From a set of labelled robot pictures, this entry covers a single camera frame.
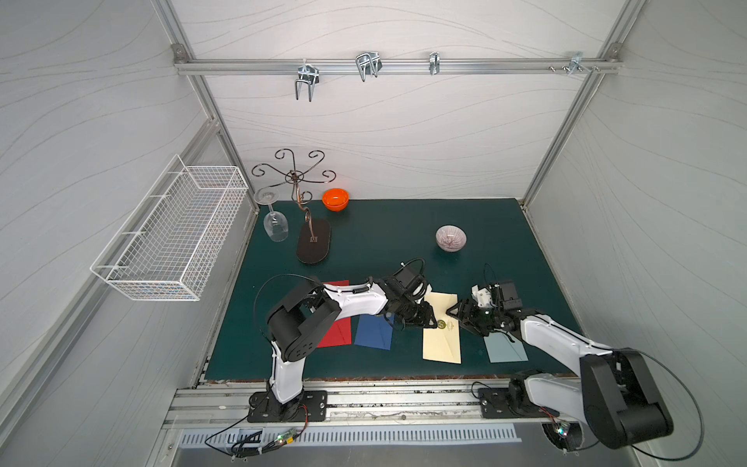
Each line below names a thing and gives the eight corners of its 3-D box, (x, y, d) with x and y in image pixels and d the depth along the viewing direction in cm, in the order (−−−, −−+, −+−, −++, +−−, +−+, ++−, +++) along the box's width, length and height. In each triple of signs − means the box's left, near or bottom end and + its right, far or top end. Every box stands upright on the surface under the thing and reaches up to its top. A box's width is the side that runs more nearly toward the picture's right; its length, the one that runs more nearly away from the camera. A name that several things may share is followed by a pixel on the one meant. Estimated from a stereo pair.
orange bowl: (322, 211, 118) (320, 204, 115) (325, 195, 125) (324, 188, 122) (347, 211, 118) (346, 204, 115) (349, 195, 125) (348, 188, 122)
